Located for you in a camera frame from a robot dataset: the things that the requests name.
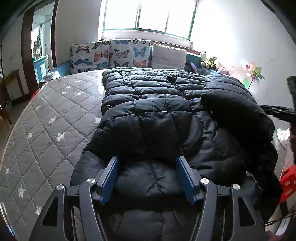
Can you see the left butterfly pillow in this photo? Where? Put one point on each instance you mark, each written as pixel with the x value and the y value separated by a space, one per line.
pixel 89 57

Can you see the brown door frame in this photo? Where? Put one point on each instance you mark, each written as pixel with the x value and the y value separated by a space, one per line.
pixel 27 60

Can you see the brown wooden cabinet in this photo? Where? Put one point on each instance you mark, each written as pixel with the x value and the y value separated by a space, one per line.
pixel 6 96

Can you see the black puffer down jacket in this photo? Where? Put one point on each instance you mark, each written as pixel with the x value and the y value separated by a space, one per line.
pixel 151 117

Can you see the white plain pillow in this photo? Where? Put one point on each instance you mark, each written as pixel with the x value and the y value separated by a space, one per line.
pixel 166 57

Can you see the right butterfly pillow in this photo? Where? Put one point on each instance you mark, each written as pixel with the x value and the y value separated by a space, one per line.
pixel 129 53

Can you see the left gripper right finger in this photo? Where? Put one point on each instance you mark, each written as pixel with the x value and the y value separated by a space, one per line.
pixel 240 221

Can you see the butterfly pillow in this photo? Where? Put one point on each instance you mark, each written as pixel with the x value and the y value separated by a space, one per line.
pixel 129 53
pixel 89 57

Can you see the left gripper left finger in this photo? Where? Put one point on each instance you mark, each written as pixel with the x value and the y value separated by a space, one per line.
pixel 56 220

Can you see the pink plush toy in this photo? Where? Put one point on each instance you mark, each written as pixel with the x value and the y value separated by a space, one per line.
pixel 222 70

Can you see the green framed window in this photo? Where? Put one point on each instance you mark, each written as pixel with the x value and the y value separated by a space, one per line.
pixel 175 18

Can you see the colourful pinwheel toy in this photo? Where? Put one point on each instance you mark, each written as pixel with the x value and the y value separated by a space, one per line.
pixel 253 74

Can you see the plush toy bear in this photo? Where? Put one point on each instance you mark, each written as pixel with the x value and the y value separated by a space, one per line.
pixel 211 63

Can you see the person right hand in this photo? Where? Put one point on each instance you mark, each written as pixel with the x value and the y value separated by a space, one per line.
pixel 293 138

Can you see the grey star quilted mattress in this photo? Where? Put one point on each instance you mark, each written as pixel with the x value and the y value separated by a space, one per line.
pixel 45 144

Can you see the plush toy panda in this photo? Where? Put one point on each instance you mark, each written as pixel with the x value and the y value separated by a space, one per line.
pixel 203 58

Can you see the blue bed sheet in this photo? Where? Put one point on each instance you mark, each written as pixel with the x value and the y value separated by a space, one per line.
pixel 60 71

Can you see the purple folded umbrella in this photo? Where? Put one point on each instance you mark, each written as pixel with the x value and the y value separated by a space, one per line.
pixel 194 67

